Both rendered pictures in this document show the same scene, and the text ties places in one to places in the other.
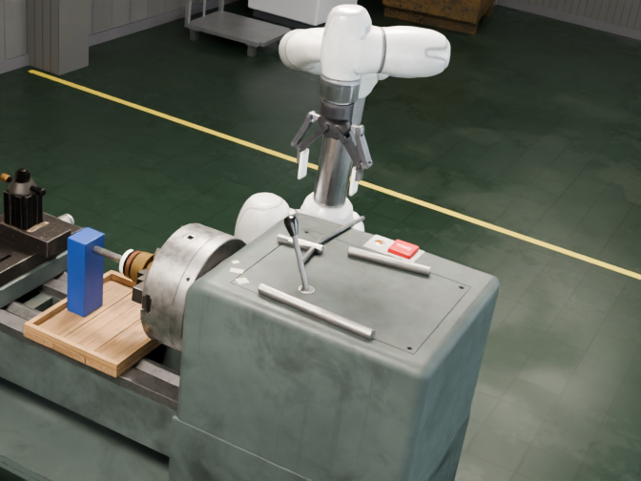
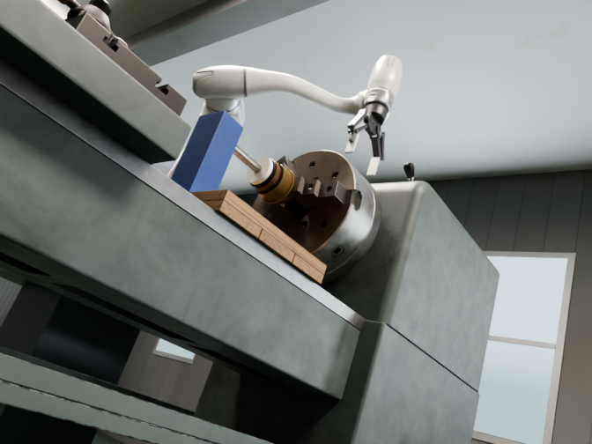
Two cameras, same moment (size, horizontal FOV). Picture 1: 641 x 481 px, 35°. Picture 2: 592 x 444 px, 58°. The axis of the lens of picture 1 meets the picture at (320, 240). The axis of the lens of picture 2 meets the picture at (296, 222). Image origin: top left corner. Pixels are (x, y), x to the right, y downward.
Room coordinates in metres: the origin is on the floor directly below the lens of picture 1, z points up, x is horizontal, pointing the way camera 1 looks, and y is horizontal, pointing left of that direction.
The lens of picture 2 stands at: (1.75, 1.45, 0.57)
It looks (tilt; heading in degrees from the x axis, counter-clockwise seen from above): 21 degrees up; 291
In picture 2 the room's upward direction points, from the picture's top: 19 degrees clockwise
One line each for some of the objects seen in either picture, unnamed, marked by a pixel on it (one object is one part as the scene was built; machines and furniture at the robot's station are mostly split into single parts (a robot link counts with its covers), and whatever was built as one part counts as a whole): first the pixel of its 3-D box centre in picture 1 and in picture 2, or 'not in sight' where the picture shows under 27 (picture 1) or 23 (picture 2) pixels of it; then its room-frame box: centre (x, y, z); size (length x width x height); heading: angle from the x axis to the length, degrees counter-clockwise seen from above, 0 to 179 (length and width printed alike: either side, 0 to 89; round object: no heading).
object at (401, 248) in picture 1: (403, 250); not in sight; (2.17, -0.20, 1.26); 0.06 x 0.06 x 0.02; 66
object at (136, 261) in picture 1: (145, 269); (273, 182); (2.21, 0.43, 1.08); 0.09 x 0.09 x 0.09; 66
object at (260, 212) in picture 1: (264, 229); not in sight; (2.74, 0.18, 0.97); 0.18 x 0.16 x 0.22; 104
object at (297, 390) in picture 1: (338, 347); (378, 285); (2.01, -0.08, 1.06); 0.59 x 0.48 x 0.39; 66
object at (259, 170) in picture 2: (111, 255); (242, 156); (2.26, 0.53, 1.08); 0.13 x 0.07 x 0.07; 66
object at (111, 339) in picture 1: (113, 320); (214, 240); (2.25, 0.52, 0.88); 0.36 x 0.30 x 0.04; 156
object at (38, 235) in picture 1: (31, 232); not in sight; (2.47, 0.82, 1.00); 0.20 x 0.10 x 0.05; 66
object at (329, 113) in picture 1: (335, 118); (373, 121); (2.15, 0.00, 1.58); 0.08 x 0.07 x 0.09; 66
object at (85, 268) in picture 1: (85, 272); (201, 166); (2.29, 0.61, 1.00); 0.08 x 0.06 x 0.23; 156
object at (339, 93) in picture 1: (340, 88); (378, 102); (2.15, 0.01, 1.65); 0.09 x 0.09 x 0.06
